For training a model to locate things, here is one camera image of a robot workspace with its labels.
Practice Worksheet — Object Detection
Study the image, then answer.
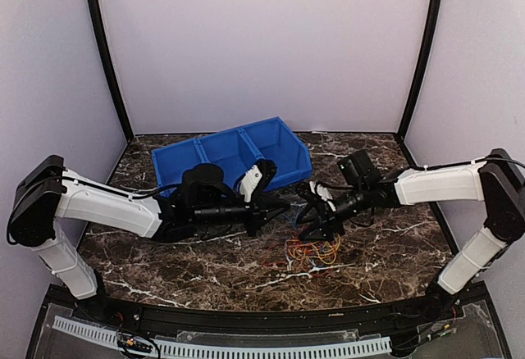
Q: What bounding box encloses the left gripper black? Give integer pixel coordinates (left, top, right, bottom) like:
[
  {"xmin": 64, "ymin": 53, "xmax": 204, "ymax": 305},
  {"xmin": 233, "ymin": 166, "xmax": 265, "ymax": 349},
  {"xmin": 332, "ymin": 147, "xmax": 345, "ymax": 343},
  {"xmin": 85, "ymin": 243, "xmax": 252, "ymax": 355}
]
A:
[{"xmin": 193, "ymin": 193, "xmax": 291, "ymax": 238}]

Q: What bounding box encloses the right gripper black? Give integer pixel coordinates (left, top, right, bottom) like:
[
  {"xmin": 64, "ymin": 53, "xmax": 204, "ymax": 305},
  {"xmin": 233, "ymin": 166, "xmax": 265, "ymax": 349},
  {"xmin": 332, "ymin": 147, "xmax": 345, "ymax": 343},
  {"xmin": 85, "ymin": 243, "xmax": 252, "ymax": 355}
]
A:
[{"xmin": 295, "ymin": 183, "xmax": 370, "ymax": 241}]

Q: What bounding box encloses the yellow cable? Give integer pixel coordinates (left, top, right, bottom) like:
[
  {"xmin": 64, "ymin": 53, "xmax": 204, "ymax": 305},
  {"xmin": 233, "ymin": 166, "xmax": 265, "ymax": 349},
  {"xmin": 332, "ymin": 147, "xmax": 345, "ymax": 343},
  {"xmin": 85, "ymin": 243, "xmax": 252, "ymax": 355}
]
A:
[{"xmin": 285, "ymin": 234, "xmax": 344, "ymax": 272}]

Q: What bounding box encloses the blue three-compartment plastic bin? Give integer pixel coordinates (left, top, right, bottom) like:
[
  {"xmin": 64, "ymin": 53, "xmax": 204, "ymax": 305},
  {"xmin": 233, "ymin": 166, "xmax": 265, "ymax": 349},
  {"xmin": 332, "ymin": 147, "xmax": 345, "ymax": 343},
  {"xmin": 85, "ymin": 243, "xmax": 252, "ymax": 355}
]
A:
[{"xmin": 152, "ymin": 117, "xmax": 313, "ymax": 191}]

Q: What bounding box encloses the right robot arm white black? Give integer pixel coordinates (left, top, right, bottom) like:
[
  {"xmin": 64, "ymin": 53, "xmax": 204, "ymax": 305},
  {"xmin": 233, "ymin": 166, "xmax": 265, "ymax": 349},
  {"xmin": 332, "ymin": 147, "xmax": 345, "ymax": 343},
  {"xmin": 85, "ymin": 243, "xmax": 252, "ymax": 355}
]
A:
[{"xmin": 296, "ymin": 148, "xmax": 524, "ymax": 321}]

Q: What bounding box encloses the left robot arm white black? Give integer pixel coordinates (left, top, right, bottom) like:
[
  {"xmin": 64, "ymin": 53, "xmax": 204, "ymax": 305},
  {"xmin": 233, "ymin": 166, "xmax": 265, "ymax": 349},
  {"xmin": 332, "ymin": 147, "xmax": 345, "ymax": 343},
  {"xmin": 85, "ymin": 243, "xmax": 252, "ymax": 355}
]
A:
[{"xmin": 6, "ymin": 155, "xmax": 290, "ymax": 323}]

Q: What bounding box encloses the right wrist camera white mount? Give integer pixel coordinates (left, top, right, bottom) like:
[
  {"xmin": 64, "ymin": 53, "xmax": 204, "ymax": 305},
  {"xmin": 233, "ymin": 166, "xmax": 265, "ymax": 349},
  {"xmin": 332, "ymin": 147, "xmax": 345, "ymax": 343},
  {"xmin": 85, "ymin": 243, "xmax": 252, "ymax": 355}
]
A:
[{"xmin": 308, "ymin": 181, "xmax": 333, "ymax": 203}]

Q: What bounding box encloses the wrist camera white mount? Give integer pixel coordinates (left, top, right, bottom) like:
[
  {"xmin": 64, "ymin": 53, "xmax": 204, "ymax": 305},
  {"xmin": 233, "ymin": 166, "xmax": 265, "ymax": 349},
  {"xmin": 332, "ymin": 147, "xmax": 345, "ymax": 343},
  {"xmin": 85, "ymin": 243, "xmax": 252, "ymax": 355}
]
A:
[
  {"xmin": 308, "ymin": 181, "xmax": 333, "ymax": 203},
  {"xmin": 233, "ymin": 159, "xmax": 277, "ymax": 204}
]

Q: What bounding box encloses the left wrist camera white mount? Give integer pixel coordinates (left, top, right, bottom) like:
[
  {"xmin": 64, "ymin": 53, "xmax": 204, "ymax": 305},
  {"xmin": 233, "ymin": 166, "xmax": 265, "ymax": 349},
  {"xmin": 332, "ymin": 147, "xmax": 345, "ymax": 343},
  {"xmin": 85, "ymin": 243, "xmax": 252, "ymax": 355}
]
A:
[{"xmin": 233, "ymin": 159, "xmax": 277, "ymax": 204}]

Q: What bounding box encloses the black curved front rail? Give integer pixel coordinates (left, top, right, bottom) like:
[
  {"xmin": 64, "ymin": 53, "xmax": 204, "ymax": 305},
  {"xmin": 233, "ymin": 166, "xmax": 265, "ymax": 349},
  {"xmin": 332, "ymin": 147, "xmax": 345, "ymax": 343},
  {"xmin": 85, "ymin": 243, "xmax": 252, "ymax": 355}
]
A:
[{"xmin": 44, "ymin": 283, "xmax": 489, "ymax": 338}]

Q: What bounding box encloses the white slotted cable duct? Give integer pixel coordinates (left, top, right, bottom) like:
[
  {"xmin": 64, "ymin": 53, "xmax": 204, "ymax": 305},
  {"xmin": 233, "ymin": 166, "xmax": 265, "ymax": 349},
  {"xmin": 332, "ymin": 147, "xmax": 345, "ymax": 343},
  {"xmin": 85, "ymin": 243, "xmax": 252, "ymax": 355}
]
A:
[{"xmin": 52, "ymin": 316, "xmax": 391, "ymax": 358}]

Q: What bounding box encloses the left black frame post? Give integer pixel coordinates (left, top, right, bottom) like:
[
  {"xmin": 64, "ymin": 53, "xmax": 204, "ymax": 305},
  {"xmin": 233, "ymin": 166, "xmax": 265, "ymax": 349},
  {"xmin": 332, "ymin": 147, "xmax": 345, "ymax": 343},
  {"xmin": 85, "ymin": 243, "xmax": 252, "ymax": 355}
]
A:
[{"xmin": 87, "ymin": 0, "xmax": 135, "ymax": 142}]

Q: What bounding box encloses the black frame post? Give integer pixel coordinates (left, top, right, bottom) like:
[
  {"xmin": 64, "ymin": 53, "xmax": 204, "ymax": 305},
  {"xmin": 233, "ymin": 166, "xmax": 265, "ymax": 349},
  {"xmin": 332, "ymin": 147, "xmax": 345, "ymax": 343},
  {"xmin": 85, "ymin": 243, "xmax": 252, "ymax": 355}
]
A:
[
  {"xmin": 87, "ymin": 0, "xmax": 135, "ymax": 142},
  {"xmin": 397, "ymin": 0, "xmax": 441, "ymax": 139}
]

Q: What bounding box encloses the right black frame post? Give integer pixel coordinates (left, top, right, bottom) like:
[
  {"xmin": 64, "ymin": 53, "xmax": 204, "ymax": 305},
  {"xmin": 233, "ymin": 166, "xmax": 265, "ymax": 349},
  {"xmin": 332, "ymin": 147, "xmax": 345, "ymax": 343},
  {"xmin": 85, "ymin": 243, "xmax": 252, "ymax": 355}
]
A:
[{"xmin": 397, "ymin": 0, "xmax": 441, "ymax": 139}]

